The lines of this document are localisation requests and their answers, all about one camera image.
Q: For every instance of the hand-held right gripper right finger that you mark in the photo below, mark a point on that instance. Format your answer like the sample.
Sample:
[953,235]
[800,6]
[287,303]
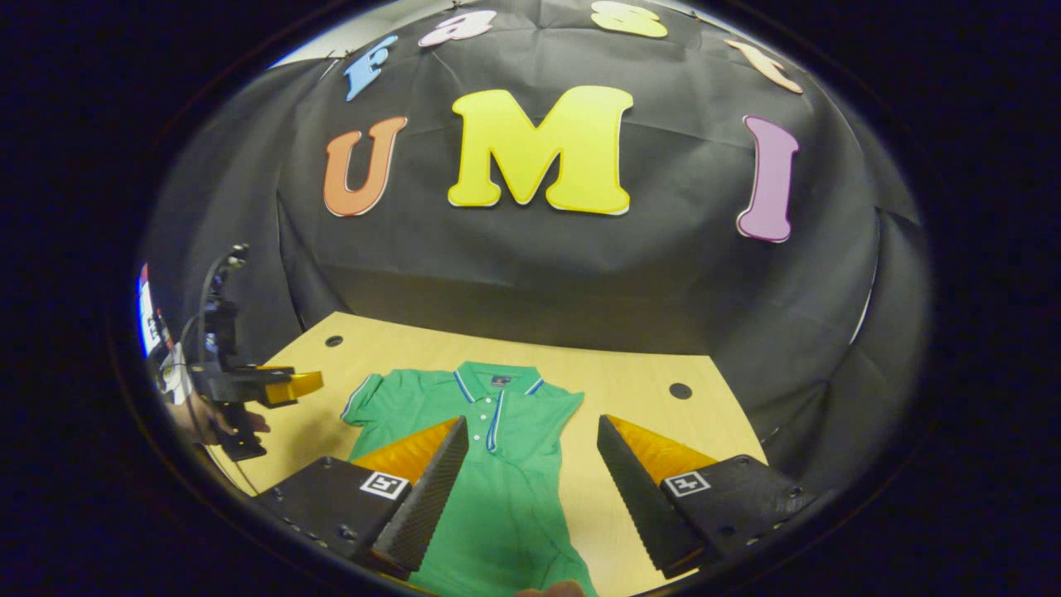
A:
[634,497]

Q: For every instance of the green T-shirt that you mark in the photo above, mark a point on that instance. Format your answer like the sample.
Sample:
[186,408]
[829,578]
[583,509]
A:
[514,497]

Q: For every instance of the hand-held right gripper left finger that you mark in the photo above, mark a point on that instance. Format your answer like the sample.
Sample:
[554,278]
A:
[431,497]

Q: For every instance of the bright monitor screen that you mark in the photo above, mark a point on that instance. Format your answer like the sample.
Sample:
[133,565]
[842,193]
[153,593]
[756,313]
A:
[147,319]

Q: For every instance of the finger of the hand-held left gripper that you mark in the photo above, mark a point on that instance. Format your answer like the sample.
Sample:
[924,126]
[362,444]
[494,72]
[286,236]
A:
[294,387]

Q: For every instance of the black backdrop cloth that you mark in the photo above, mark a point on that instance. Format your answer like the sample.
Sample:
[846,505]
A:
[580,265]

